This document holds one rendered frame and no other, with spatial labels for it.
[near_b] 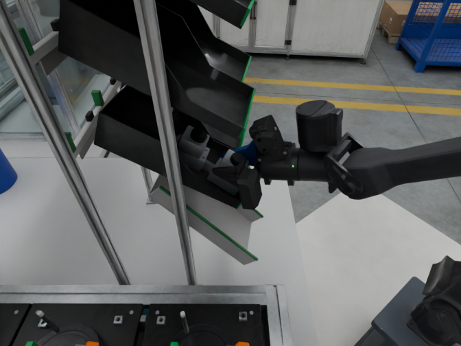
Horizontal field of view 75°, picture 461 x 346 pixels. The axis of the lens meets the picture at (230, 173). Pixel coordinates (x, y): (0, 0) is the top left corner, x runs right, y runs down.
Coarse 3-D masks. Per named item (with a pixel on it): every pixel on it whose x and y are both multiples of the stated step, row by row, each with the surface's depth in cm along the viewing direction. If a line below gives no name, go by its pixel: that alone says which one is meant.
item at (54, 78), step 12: (24, 0) 92; (24, 12) 94; (36, 24) 98; (36, 36) 99; (60, 84) 112; (60, 96) 113; (60, 108) 117; (72, 108) 120; (72, 120) 120; (72, 132) 124
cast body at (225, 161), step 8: (232, 152) 57; (224, 160) 54; (232, 160) 54; (240, 160) 55; (208, 168) 58; (208, 176) 58; (216, 176) 57; (216, 184) 58; (224, 184) 57; (232, 192) 58
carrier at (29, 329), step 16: (32, 304) 65; (48, 304) 65; (64, 304) 65; (80, 304) 65; (96, 304) 65; (112, 304) 65; (128, 304) 65; (32, 320) 63; (48, 320) 56; (64, 320) 63; (80, 320) 63; (96, 320) 63; (112, 320) 63; (128, 320) 63; (16, 336) 61; (32, 336) 61; (48, 336) 59; (64, 336) 59; (80, 336) 59; (96, 336) 59; (112, 336) 61; (128, 336) 61
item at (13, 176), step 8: (0, 152) 102; (0, 160) 102; (0, 168) 102; (8, 168) 106; (0, 176) 102; (8, 176) 106; (16, 176) 110; (0, 184) 103; (8, 184) 106; (0, 192) 104
